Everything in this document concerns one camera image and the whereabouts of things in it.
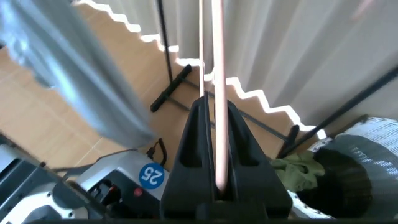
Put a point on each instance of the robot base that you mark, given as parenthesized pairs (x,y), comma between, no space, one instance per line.
(124,174)

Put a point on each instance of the black clothes rack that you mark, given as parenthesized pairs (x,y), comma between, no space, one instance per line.
(171,88)

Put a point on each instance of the dark green garment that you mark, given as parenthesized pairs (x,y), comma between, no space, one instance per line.
(295,171)

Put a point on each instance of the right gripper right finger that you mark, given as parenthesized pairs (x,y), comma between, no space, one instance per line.
(261,193)

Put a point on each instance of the pale grey shorts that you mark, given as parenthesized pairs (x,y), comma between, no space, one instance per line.
(77,77)

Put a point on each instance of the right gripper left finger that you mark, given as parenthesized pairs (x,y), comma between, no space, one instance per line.
(186,189)

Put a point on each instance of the white laundry basket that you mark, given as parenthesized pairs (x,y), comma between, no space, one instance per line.
(382,130)

